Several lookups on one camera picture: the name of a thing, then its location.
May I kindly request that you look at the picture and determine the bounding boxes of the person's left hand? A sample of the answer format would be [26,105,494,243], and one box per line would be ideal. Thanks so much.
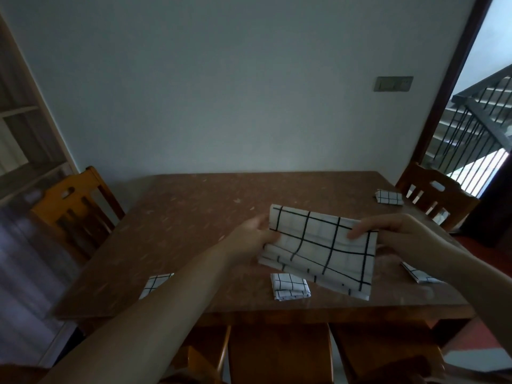
[222,214,281,267]

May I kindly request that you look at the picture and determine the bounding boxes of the person's right hand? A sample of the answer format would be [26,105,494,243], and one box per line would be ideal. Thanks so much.
[347,213,453,279]

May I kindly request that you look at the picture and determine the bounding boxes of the large white checked cloth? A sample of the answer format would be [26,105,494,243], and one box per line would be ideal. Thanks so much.
[258,204,379,301]

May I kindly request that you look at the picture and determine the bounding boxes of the person's right forearm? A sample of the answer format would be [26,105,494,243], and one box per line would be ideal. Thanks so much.
[438,245,512,356]

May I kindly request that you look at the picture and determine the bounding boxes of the person's left forearm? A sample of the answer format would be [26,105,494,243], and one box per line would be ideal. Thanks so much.
[38,241,241,384]

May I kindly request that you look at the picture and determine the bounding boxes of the folded white checked cloth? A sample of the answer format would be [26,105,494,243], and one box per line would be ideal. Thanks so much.
[139,273,175,300]
[270,273,312,302]
[401,261,442,284]
[375,189,404,206]

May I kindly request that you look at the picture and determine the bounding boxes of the brown wooden table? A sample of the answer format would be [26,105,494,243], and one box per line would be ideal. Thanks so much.
[52,171,477,384]

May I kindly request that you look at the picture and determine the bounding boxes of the orange wooden chair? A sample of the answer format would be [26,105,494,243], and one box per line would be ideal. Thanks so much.
[30,166,126,262]
[395,161,481,232]

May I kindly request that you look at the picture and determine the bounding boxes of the wooden chair under table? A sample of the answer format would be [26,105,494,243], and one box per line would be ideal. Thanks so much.
[160,325,233,384]

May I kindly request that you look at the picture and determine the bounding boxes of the black metal stair railing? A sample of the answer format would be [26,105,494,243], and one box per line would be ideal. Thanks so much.
[425,64,512,196]

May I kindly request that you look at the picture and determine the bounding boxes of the wooden shelf unit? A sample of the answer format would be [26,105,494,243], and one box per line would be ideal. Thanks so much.
[0,14,78,206]

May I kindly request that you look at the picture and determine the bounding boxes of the grey wall switch plate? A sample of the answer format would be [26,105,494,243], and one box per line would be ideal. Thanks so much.
[374,76,414,93]

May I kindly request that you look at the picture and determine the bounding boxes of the dark wooden door frame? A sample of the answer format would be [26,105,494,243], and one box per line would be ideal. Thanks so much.
[412,0,496,166]

